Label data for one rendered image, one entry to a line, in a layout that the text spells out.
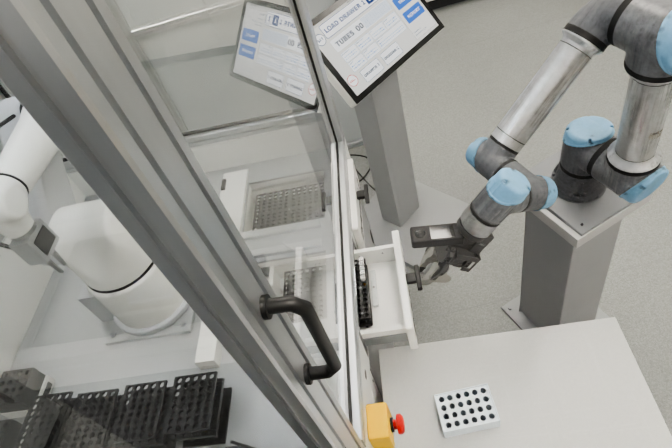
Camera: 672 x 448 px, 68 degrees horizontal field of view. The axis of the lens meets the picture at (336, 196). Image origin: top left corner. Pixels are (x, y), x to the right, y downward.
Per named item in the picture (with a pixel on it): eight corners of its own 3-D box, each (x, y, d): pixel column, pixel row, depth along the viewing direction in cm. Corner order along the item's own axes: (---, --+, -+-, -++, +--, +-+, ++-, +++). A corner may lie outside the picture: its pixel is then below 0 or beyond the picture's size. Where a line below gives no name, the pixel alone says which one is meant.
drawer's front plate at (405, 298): (403, 253, 141) (397, 228, 133) (418, 349, 120) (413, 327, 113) (397, 254, 141) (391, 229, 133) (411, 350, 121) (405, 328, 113)
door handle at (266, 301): (345, 363, 65) (305, 282, 51) (346, 383, 63) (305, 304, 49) (308, 368, 65) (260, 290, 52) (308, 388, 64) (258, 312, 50)
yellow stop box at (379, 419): (394, 413, 110) (389, 400, 104) (398, 448, 105) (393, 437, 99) (371, 416, 110) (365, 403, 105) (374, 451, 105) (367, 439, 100)
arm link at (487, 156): (594, -41, 101) (452, 157, 119) (641, -24, 94) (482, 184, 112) (615, -16, 109) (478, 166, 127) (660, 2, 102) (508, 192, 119)
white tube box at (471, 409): (487, 389, 116) (487, 382, 113) (500, 426, 110) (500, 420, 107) (435, 401, 117) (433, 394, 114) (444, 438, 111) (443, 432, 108)
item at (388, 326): (396, 255, 139) (393, 242, 134) (409, 341, 121) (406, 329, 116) (259, 278, 144) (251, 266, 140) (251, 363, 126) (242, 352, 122)
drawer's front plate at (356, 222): (359, 181, 164) (352, 157, 156) (365, 252, 144) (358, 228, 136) (354, 182, 164) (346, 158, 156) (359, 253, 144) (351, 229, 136)
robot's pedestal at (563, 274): (556, 272, 216) (576, 140, 162) (615, 324, 195) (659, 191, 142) (500, 308, 211) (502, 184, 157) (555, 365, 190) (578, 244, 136)
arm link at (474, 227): (474, 223, 104) (465, 194, 110) (462, 236, 107) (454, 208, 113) (504, 231, 106) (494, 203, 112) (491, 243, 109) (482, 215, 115)
